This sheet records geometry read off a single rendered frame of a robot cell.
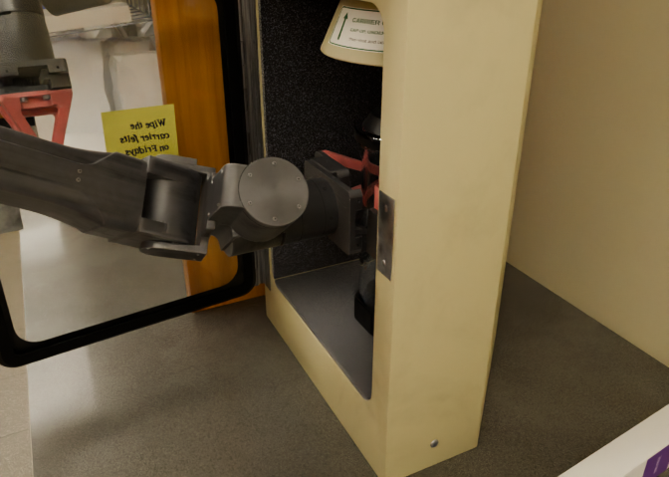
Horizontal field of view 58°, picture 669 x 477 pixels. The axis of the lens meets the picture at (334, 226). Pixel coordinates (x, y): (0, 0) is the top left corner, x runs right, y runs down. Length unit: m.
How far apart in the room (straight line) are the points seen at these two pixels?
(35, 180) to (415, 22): 0.29
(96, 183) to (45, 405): 0.34
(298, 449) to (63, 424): 0.26
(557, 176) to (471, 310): 0.43
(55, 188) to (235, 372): 0.36
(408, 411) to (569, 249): 0.46
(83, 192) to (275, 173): 0.15
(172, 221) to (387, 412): 0.25
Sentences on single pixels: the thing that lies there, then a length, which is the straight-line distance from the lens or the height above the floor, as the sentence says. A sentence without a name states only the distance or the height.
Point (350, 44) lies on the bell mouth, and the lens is 0.53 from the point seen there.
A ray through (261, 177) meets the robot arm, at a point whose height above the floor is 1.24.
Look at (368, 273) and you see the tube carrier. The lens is 0.65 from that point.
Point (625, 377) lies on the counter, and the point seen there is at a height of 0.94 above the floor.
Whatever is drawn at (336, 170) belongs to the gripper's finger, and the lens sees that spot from 0.59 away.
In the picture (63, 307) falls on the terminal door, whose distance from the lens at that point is 0.73.
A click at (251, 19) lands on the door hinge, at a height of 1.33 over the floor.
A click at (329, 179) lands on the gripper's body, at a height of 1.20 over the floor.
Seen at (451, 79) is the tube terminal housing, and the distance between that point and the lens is 0.45.
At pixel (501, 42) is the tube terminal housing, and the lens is 0.47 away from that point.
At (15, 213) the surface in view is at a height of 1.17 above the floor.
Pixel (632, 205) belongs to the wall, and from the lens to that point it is 0.86.
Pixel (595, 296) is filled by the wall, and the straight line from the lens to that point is 0.94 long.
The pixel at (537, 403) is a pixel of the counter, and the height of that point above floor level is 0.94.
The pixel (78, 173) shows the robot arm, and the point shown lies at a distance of 0.50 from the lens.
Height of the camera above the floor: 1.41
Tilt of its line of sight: 26 degrees down
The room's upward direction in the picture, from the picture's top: straight up
